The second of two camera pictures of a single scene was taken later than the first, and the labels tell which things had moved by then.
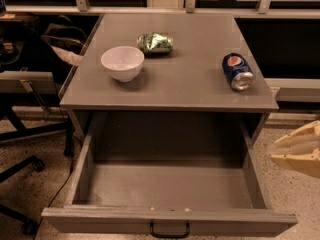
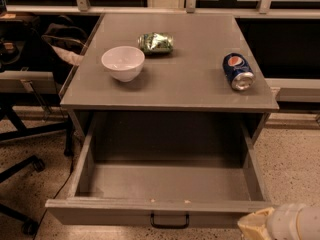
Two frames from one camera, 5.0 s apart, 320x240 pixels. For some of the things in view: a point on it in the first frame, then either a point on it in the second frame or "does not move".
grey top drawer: [167, 174] does not move
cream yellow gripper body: [297, 150] -> [281, 223]
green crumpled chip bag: [155, 43] does not move
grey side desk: [27, 82] does not move
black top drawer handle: [169, 235] -> [170, 226]
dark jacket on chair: [65, 39] does not move
